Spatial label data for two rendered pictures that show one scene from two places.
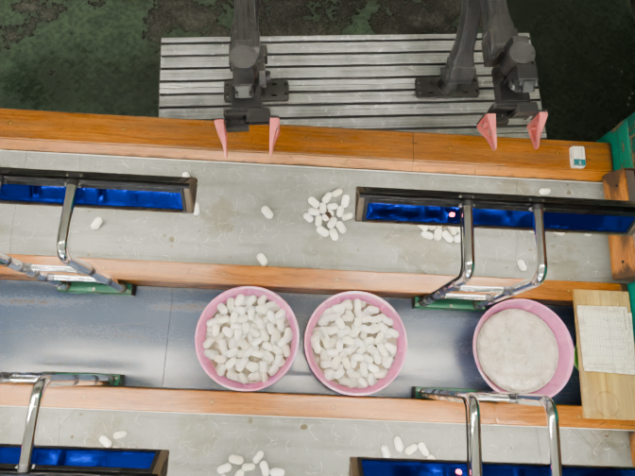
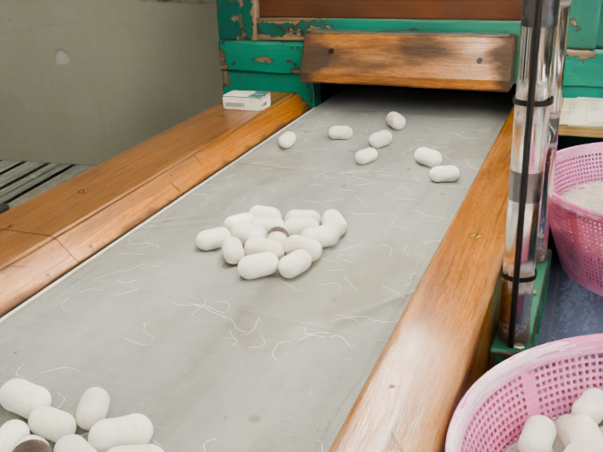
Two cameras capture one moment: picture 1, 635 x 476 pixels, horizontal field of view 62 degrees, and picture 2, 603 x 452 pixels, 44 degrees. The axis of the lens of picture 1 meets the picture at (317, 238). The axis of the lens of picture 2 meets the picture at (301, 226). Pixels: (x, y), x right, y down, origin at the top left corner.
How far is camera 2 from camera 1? 116 cm
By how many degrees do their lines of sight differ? 61
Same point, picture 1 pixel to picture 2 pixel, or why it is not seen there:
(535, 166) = (229, 131)
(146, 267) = not seen: outside the picture
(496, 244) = (375, 195)
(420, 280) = (442, 281)
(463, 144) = (97, 178)
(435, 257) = (371, 271)
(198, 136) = not seen: outside the picture
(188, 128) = not seen: outside the picture
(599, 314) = (581, 112)
